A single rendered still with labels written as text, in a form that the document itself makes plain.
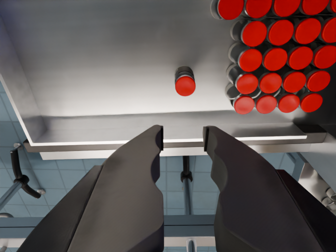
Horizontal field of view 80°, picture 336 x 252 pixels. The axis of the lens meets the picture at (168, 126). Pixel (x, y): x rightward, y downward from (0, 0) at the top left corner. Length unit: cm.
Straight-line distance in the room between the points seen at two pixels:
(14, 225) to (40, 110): 115
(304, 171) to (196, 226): 81
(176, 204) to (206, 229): 70
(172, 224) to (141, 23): 100
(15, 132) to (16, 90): 140
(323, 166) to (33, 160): 169
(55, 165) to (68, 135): 143
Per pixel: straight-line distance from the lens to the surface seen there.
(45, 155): 37
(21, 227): 139
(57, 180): 182
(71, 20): 26
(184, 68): 23
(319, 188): 42
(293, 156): 71
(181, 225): 112
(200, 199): 173
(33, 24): 28
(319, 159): 34
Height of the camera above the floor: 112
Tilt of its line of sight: 60 degrees down
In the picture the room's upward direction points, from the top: 177 degrees counter-clockwise
